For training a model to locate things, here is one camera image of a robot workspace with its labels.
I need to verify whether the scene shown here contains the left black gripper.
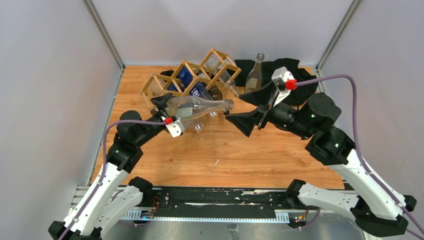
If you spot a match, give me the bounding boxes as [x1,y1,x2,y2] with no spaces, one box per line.
[134,93,172,148]

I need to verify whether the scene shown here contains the clear bottle white label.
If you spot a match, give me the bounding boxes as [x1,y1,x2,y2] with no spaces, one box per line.
[165,95,235,121]

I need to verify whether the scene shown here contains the clear bottle gold black label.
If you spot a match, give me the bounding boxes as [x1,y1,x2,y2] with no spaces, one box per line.
[244,52,265,94]

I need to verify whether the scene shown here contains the clear square bottle silver cap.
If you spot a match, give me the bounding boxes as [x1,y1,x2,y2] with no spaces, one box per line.
[182,118,203,133]

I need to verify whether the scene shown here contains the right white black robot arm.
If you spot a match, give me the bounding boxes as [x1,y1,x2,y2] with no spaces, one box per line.
[226,88,417,238]

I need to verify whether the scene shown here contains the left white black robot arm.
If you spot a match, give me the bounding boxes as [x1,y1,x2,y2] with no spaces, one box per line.
[48,93,176,240]

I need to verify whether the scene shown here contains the blue bottle silver cap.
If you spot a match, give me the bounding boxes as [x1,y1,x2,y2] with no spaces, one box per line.
[161,66,193,92]

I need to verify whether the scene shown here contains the wooden lattice wine rack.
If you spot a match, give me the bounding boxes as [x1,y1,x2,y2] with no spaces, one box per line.
[140,48,241,109]

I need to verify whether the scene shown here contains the blue BLU labelled bottle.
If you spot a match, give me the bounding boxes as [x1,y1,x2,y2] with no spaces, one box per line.
[190,81,214,101]

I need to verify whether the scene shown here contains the dark bottle grey cap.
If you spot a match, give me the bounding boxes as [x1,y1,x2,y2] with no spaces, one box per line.
[208,85,234,116]

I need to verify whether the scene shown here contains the black cloth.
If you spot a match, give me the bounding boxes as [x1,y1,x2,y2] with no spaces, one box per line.
[159,57,320,107]

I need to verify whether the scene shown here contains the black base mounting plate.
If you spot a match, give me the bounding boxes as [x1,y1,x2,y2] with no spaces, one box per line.
[136,186,316,221]

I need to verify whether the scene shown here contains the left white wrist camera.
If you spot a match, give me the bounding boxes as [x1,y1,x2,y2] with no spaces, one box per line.
[165,120,186,138]

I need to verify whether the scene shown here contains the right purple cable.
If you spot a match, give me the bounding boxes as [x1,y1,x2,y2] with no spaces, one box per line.
[285,73,424,240]

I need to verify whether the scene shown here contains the aluminium frame rails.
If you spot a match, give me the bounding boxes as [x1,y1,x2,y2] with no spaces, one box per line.
[67,185,374,223]

